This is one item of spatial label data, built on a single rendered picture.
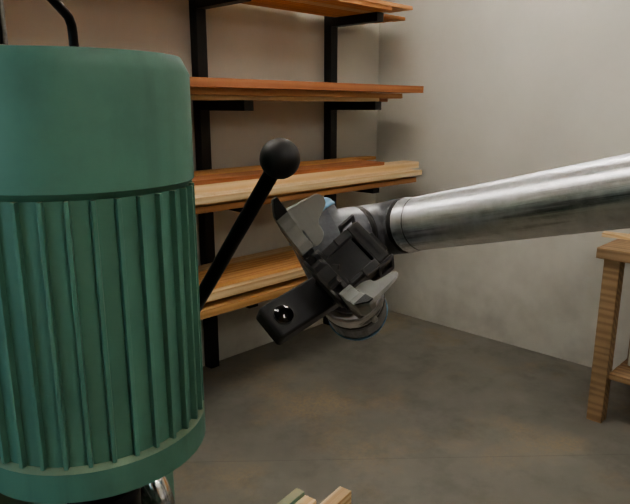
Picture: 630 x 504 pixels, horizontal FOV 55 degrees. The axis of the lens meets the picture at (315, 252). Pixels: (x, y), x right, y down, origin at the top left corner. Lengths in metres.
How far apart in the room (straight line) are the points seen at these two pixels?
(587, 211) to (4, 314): 0.61
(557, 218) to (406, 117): 3.53
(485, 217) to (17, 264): 0.60
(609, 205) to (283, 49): 3.17
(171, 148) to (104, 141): 0.05
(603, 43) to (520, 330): 1.71
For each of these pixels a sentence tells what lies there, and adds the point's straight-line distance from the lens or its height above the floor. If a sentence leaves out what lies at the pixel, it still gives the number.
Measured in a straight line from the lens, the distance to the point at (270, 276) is 3.18.
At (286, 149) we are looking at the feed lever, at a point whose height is 1.44.
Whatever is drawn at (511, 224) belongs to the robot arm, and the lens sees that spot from 0.83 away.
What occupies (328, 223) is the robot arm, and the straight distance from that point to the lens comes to 0.91.
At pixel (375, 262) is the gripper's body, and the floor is 1.30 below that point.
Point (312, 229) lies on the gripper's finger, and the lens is 0.69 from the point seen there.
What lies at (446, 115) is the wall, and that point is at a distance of 4.11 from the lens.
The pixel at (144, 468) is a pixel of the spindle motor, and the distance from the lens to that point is 0.48.
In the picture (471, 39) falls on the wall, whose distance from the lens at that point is 4.05.
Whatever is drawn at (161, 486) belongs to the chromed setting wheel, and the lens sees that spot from 0.75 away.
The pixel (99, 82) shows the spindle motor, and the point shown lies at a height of 1.48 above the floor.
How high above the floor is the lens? 1.47
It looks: 13 degrees down
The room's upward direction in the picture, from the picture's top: straight up
